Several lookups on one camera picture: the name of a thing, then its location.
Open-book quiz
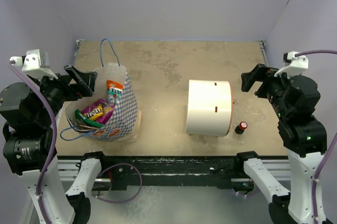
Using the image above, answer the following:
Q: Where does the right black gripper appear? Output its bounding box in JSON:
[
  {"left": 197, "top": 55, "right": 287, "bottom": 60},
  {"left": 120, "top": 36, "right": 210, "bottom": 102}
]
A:
[{"left": 241, "top": 62, "right": 297, "bottom": 118}]

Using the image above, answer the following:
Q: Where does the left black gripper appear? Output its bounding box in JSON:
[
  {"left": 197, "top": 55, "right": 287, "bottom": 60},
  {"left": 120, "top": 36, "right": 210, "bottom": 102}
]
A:
[{"left": 29, "top": 63, "right": 96, "bottom": 123}]

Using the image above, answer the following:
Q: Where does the blue checkered paper bag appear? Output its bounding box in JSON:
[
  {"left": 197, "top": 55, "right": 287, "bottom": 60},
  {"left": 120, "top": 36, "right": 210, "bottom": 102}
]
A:
[{"left": 60, "top": 38, "right": 143, "bottom": 143}]

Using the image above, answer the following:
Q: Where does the green Real crisps bag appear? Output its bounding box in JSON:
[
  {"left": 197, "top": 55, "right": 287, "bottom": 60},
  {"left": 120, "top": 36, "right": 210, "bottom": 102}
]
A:
[{"left": 75, "top": 110, "right": 104, "bottom": 128}]

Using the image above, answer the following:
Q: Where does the red Doritos bag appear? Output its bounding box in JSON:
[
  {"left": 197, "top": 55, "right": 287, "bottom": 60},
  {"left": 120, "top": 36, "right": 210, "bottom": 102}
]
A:
[{"left": 66, "top": 117, "right": 98, "bottom": 133}]

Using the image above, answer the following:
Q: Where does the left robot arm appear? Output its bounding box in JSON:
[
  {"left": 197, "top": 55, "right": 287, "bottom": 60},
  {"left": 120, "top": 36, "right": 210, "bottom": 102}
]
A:
[{"left": 1, "top": 65, "right": 108, "bottom": 223}]

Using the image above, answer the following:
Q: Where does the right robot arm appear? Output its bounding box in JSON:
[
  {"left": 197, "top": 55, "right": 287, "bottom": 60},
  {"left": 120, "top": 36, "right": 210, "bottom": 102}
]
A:
[{"left": 234, "top": 64, "right": 336, "bottom": 223}]

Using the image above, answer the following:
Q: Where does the orange Fox's candy bag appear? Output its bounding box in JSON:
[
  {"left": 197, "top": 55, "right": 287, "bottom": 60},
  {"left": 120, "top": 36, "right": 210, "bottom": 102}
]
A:
[{"left": 106, "top": 80, "right": 124, "bottom": 92}]

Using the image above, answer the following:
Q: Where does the teal Fox's candy bag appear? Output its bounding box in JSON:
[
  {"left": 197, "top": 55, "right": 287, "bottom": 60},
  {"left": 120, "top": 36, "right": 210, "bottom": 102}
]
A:
[{"left": 106, "top": 87, "right": 122, "bottom": 104}]

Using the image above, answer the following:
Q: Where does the yellow M&M's bag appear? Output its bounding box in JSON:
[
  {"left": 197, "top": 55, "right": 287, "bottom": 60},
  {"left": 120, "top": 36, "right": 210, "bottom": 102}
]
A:
[{"left": 83, "top": 104, "right": 104, "bottom": 121}]

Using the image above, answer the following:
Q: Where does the purple candy bag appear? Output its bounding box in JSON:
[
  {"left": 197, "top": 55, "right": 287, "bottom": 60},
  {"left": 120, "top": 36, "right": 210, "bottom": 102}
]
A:
[{"left": 81, "top": 99, "right": 115, "bottom": 125}]

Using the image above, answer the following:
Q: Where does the small red capped bottle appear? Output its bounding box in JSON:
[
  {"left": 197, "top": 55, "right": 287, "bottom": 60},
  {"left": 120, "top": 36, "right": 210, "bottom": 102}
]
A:
[{"left": 235, "top": 121, "right": 248, "bottom": 134}]

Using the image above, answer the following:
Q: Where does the white cylindrical container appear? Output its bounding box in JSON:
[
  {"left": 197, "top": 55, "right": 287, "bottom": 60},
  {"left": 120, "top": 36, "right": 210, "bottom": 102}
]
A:
[{"left": 186, "top": 80, "right": 233, "bottom": 137}]

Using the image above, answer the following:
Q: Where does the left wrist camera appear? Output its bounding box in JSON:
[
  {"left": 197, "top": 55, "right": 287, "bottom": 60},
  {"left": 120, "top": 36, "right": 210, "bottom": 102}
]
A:
[{"left": 9, "top": 49, "right": 58, "bottom": 80}]

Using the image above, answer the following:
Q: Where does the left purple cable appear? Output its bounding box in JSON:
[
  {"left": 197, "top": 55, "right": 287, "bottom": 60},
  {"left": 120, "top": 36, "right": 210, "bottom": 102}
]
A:
[{"left": 7, "top": 60, "right": 58, "bottom": 224}]

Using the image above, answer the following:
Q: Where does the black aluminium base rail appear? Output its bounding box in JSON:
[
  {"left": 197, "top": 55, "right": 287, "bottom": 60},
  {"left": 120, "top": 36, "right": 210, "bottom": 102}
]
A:
[{"left": 57, "top": 155, "right": 290, "bottom": 190}]

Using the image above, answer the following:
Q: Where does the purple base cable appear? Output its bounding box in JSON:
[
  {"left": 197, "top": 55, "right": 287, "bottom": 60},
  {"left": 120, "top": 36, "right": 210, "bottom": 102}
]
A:
[{"left": 89, "top": 163, "right": 143, "bottom": 203}]

